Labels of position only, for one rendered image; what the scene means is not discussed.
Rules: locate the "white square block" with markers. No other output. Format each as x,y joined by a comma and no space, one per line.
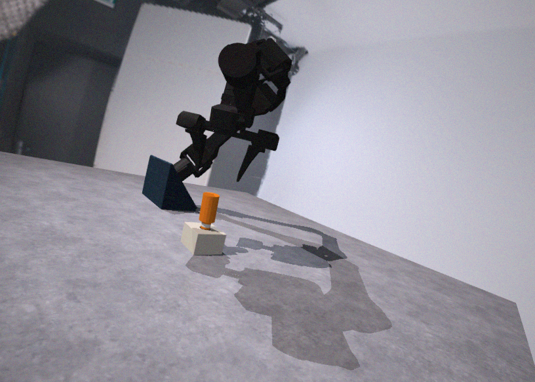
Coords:
200,241

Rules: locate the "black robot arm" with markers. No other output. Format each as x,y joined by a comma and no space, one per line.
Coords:
241,65

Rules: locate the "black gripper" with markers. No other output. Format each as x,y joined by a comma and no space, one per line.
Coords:
195,125

